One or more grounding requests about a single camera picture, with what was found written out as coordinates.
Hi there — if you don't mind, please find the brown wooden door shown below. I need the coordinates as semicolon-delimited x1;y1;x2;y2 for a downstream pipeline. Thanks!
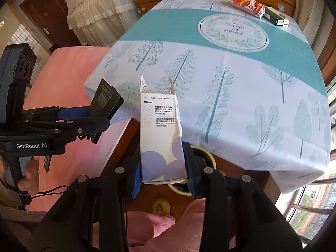
20;0;82;48

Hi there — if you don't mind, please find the tree print tablecloth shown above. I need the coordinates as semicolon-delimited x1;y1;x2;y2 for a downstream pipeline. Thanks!
84;0;332;195

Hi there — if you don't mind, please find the red printed carton box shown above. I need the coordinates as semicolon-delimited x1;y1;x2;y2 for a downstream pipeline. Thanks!
227;0;265;19

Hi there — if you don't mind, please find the person's leg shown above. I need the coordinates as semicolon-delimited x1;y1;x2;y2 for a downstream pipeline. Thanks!
131;198;237;252
92;211;175;252

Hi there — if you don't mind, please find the person's right leg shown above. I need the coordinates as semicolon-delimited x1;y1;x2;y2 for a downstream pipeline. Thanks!
131;198;237;252

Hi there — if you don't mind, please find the frosted glass partition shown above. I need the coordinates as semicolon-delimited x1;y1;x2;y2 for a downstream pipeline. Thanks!
12;24;51;84

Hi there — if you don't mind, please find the yellow slipper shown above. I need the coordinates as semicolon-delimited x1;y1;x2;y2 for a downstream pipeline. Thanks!
153;198;172;214

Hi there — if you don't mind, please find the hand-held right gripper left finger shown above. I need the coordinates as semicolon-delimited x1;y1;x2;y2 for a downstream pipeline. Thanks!
26;147;144;252

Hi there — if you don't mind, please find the white carton with lilac circles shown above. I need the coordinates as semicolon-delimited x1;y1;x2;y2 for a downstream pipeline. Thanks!
140;74;188;185

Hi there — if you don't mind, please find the dark waste bin cream rim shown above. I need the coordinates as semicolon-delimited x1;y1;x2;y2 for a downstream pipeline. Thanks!
168;144;218;196

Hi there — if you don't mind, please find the pink bed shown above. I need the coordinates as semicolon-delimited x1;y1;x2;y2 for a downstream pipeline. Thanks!
16;46;134;213

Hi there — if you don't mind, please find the green and black box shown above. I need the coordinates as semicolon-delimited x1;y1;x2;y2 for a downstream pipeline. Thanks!
262;7;289;27

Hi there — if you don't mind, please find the person's left forearm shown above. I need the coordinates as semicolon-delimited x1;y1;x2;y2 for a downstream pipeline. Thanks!
0;184;48;231

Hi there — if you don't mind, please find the small black packet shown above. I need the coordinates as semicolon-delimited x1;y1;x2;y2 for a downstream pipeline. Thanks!
89;78;125;144

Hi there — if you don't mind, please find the white lace furniture cover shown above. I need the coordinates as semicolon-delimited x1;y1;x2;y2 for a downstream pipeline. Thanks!
66;0;142;48

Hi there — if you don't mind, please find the person's left leg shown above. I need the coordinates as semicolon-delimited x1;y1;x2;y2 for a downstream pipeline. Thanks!
92;211;175;252

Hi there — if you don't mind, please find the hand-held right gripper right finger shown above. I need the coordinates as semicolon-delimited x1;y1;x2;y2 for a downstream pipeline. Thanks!
182;142;302;252

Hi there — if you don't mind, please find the black cord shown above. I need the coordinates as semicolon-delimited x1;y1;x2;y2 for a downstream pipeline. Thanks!
31;185;70;197

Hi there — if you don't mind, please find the window with metal grille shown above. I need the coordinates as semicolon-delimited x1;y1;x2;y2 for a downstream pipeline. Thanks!
283;173;336;243

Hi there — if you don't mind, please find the person's left hand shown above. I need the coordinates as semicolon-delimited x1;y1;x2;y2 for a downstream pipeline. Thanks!
17;156;42;195

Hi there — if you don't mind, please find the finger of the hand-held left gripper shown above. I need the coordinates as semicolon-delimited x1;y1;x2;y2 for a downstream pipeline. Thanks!
21;106;92;123
24;117;110;143

